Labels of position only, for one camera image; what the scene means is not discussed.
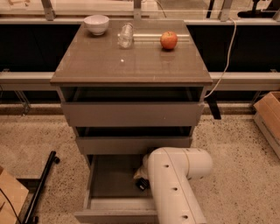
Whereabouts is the right cardboard box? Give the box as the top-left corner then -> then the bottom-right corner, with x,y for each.
254,91 -> 280,158

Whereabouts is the grey middle drawer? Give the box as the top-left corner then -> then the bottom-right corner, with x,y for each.
76,126 -> 193,155

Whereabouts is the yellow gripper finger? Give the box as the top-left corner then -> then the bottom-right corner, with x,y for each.
134,165 -> 149,179

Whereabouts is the black metal bar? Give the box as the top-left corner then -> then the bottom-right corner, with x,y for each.
23,150 -> 60,224

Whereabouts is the clear glass jar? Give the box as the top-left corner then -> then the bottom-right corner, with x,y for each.
118,23 -> 134,49

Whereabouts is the white power cable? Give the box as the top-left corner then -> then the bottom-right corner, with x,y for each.
204,17 -> 238,99

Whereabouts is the white ceramic bowl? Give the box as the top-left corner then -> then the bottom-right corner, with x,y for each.
83,15 -> 109,35

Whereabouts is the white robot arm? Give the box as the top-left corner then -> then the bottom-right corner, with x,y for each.
134,147 -> 213,224

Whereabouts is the grey drawer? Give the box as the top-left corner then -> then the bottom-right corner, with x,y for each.
74,155 -> 158,224
76,126 -> 193,155
61,87 -> 204,127

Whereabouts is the grey metal rail frame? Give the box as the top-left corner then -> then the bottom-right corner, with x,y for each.
0,72 -> 280,91

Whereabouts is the left cardboard box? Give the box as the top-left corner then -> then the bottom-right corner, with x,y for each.
0,166 -> 29,224

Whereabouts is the grey top drawer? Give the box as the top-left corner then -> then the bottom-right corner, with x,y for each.
61,87 -> 204,127

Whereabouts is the black rxbar chocolate bar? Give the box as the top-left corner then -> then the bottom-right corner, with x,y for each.
136,178 -> 150,191

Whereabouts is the grey drawer cabinet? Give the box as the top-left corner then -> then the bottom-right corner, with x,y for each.
50,19 -> 214,165

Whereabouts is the cardboard box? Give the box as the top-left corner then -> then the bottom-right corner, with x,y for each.
0,166 -> 29,224
254,91 -> 280,158

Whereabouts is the grey bottom drawer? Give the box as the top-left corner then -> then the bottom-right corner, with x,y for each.
74,155 -> 158,224

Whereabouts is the red apple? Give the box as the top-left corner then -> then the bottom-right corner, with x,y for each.
160,31 -> 178,50

